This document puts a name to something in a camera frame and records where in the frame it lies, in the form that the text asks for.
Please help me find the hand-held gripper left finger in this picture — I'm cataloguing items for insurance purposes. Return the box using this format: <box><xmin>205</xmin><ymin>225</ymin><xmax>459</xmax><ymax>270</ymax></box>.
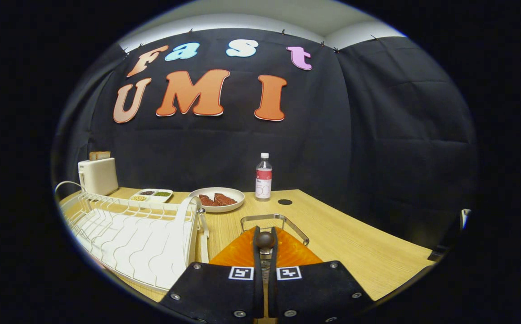
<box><xmin>159</xmin><ymin>226</ymin><xmax>265</xmax><ymax>324</ymax></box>

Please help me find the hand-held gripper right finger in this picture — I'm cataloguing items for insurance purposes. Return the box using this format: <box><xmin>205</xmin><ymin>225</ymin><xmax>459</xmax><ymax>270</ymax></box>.
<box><xmin>268</xmin><ymin>227</ymin><xmax>375</xmax><ymax>324</ymax></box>

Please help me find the dark metal spoon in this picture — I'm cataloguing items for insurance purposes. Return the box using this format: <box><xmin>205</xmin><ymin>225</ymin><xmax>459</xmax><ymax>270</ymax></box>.
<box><xmin>254</xmin><ymin>230</ymin><xmax>277</xmax><ymax>273</ymax></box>

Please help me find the silver wire basket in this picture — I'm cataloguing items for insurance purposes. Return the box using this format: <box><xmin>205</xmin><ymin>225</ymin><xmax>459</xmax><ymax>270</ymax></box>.
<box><xmin>240</xmin><ymin>214</ymin><xmax>310</xmax><ymax>246</ymax></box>

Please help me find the white wire dish rack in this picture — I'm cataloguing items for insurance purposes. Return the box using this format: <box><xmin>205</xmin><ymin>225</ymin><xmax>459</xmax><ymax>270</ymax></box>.
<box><xmin>54</xmin><ymin>181</ymin><xmax>210</xmax><ymax>291</ymax></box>

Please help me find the white round meat plate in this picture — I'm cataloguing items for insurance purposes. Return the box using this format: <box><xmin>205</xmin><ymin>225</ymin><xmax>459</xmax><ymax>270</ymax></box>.
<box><xmin>189</xmin><ymin>187</ymin><xmax>246</xmax><ymax>213</ymax></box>

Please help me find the white divided bean dish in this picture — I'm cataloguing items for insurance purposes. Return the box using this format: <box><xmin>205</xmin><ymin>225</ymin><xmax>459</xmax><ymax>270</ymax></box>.
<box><xmin>129</xmin><ymin>189</ymin><xmax>174</xmax><ymax>203</ymax></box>

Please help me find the clear bottle with red label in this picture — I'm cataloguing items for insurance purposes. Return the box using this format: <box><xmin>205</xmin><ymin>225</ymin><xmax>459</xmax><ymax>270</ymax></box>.
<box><xmin>255</xmin><ymin>153</ymin><xmax>273</xmax><ymax>201</ymax></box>

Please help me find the white drain tray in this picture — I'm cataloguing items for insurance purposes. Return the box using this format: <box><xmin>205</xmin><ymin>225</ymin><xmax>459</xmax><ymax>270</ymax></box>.
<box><xmin>65</xmin><ymin>209</ymin><xmax>189</xmax><ymax>288</ymax></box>

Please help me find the black table clamp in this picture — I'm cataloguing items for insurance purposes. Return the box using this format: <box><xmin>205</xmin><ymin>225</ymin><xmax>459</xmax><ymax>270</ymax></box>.
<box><xmin>428</xmin><ymin>245</ymin><xmax>450</xmax><ymax>262</ymax></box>

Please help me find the black backdrop cloth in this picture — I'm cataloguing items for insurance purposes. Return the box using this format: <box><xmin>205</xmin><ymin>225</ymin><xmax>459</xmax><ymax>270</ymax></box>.
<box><xmin>51</xmin><ymin>28</ymin><xmax>479</xmax><ymax>250</ymax></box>

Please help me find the white toaster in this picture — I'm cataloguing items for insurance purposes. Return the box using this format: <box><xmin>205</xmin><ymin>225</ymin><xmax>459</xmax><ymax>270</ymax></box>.
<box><xmin>78</xmin><ymin>157</ymin><xmax>119</xmax><ymax>196</ymax></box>

